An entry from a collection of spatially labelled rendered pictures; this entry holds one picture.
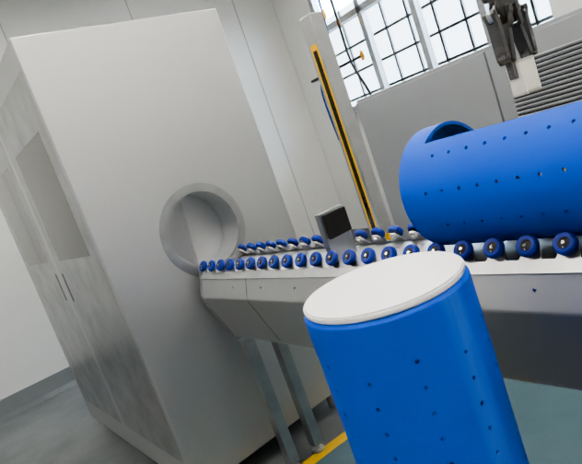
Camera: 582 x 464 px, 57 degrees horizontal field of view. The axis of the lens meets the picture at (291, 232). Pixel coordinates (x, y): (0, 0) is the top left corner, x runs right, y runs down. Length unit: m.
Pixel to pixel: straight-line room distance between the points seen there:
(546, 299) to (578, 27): 1.87
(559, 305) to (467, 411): 0.35
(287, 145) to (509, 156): 5.14
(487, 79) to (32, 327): 4.03
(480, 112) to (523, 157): 2.14
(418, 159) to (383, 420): 0.58
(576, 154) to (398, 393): 0.49
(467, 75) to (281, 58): 3.49
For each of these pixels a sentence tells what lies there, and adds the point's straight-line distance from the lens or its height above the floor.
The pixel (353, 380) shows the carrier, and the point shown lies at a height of 0.94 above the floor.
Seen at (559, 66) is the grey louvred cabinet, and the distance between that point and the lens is 2.90.
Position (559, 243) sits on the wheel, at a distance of 1.11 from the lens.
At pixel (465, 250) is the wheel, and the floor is 0.96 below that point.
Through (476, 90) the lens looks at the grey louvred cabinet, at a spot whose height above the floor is 1.25.
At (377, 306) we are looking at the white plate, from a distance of 0.81.
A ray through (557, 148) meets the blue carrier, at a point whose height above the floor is 1.14.
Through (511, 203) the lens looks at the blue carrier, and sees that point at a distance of 1.09.
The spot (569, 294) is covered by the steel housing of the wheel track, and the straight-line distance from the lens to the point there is 1.12.
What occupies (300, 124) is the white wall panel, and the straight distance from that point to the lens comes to 6.26.
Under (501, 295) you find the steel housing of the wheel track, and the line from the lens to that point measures 1.20.
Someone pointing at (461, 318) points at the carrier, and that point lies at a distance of 0.84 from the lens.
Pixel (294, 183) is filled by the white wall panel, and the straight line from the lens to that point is 6.08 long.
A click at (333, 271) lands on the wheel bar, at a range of 1.55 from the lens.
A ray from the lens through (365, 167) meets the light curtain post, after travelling 1.94.
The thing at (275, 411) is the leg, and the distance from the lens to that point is 2.38.
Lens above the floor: 1.30
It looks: 8 degrees down
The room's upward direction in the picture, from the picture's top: 20 degrees counter-clockwise
